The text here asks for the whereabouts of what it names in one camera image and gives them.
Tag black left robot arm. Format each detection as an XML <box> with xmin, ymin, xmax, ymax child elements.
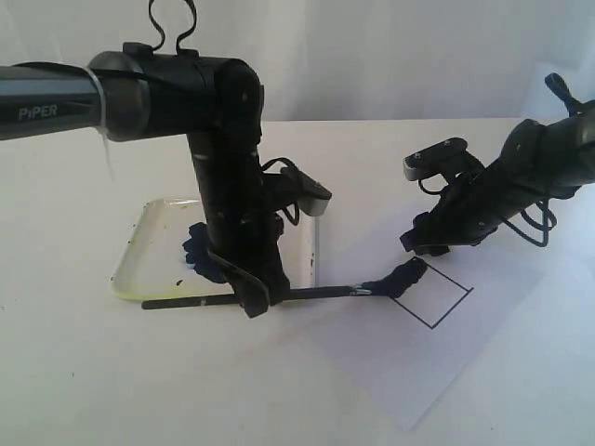
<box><xmin>1</xmin><ymin>43</ymin><xmax>290</xmax><ymax>318</ymax></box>

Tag black paintbrush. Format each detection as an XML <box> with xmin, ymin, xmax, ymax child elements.
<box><xmin>140</xmin><ymin>258</ymin><xmax>428</xmax><ymax>310</ymax></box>

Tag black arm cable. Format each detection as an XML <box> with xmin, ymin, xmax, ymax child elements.
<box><xmin>504</xmin><ymin>199</ymin><xmax>559</xmax><ymax>247</ymax></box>
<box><xmin>147</xmin><ymin>0</ymin><xmax>201</xmax><ymax>55</ymax></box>

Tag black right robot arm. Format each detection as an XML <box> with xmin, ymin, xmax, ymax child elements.
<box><xmin>400</xmin><ymin>72</ymin><xmax>594</xmax><ymax>256</ymax></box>

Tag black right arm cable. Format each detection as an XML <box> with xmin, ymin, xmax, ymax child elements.
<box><xmin>504</xmin><ymin>199</ymin><xmax>559</xmax><ymax>247</ymax></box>

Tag white paper with square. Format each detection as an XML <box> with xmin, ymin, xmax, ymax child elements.
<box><xmin>284</xmin><ymin>190</ymin><xmax>593</xmax><ymax>429</ymax></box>

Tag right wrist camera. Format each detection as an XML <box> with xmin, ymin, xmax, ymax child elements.
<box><xmin>403</xmin><ymin>138</ymin><xmax>484</xmax><ymax>184</ymax></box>

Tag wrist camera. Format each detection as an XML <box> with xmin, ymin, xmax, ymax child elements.
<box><xmin>280</xmin><ymin>167</ymin><xmax>332</xmax><ymax>217</ymax></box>
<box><xmin>403</xmin><ymin>138</ymin><xmax>484</xmax><ymax>184</ymax></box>

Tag white paint tray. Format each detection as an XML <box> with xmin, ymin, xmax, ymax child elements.
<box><xmin>111</xmin><ymin>199</ymin><xmax>317</xmax><ymax>301</ymax></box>

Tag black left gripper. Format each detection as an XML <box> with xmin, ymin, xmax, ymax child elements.
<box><xmin>204</xmin><ymin>209</ymin><xmax>290</xmax><ymax>319</ymax></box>

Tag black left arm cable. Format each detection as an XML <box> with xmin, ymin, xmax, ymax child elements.
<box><xmin>147</xmin><ymin>0</ymin><xmax>201</xmax><ymax>55</ymax></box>

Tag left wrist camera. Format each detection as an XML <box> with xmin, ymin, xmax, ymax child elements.
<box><xmin>280</xmin><ymin>167</ymin><xmax>332</xmax><ymax>217</ymax></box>

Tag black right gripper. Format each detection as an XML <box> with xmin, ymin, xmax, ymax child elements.
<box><xmin>399</xmin><ymin>180</ymin><xmax>499</xmax><ymax>256</ymax></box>

